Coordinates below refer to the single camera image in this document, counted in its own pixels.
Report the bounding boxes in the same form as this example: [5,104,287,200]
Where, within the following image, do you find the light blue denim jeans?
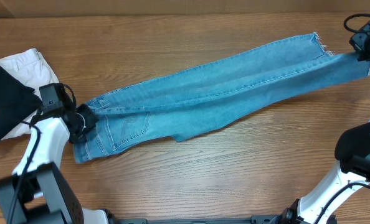
[74,33,370,163]

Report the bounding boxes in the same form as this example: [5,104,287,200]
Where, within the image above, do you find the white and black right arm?
[271,13,370,224]

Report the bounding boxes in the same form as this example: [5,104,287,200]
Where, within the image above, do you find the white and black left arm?
[0,83,115,224]

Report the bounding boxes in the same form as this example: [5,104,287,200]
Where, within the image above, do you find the folded black garment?
[0,66,42,140]

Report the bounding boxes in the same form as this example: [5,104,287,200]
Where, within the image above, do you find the folded white garment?
[0,49,59,140]

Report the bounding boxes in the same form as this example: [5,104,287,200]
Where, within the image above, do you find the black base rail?
[114,215,282,224]

